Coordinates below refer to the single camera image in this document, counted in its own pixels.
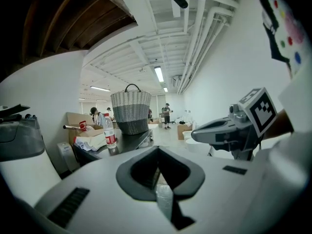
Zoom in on open cardboard box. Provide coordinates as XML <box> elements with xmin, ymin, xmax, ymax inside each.
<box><xmin>66</xmin><ymin>112</ymin><xmax>106</xmax><ymax>145</ymax></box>

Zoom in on small white floor appliance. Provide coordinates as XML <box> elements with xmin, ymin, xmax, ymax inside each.
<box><xmin>57</xmin><ymin>142</ymin><xmax>80</xmax><ymax>173</ymax></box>

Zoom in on white ceiling pipes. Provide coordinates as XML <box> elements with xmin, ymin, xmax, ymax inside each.
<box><xmin>176</xmin><ymin>0</ymin><xmax>238</xmax><ymax>95</ymax></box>

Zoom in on brown cardboard box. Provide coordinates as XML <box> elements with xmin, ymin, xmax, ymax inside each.
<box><xmin>177</xmin><ymin>124</ymin><xmax>194</xmax><ymax>141</ymax></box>

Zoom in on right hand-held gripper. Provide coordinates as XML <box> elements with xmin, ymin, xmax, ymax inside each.
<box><xmin>191</xmin><ymin>87</ymin><xmax>278</xmax><ymax>160</ymax></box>

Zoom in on person's white shorts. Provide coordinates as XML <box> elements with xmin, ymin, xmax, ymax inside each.
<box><xmin>277</xmin><ymin>64</ymin><xmax>312</xmax><ymax>137</ymax></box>

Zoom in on red label water bottle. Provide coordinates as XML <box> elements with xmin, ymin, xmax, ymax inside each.
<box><xmin>103</xmin><ymin>113</ymin><xmax>117</xmax><ymax>149</ymax></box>

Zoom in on wide ceiling light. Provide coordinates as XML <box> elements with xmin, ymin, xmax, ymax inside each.
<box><xmin>90</xmin><ymin>86</ymin><xmax>111</xmax><ymax>93</ymax></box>

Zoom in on white toilet seat lid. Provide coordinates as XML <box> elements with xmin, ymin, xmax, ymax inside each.
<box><xmin>185</xmin><ymin>137</ymin><xmax>212</xmax><ymax>154</ymax></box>

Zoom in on person's right forearm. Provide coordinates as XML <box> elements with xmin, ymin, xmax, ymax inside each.
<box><xmin>262</xmin><ymin>108</ymin><xmax>295</xmax><ymax>141</ymax></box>

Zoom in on long ceiling light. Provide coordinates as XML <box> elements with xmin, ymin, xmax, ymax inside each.
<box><xmin>154</xmin><ymin>65</ymin><xmax>165</xmax><ymax>83</ymax></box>

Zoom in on wooden staircase underside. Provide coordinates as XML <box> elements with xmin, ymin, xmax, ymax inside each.
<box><xmin>21</xmin><ymin>0</ymin><xmax>137</xmax><ymax>67</ymax></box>

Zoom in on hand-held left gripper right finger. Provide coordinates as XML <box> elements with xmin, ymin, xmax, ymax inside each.
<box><xmin>158</xmin><ymin>134</ymin><xmax>308</xmax><ymax>234</ymax></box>

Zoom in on grey white woven basket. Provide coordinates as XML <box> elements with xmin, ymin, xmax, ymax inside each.
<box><xmin>110</xmin><ymin>83</ymin><xmax>153</xmax><ymax>136</ymax></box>

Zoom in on white cloth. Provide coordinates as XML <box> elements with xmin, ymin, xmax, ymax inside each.
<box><xmin>74</xmin><ymin>132</ymin><xmax>108</xmax><ymax>152</ymax></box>

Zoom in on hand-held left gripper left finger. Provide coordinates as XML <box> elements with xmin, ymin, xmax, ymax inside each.
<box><xmin>17</xmin><ymin>145</ymin><xmax>171</xmax><ymax>234</ymax></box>

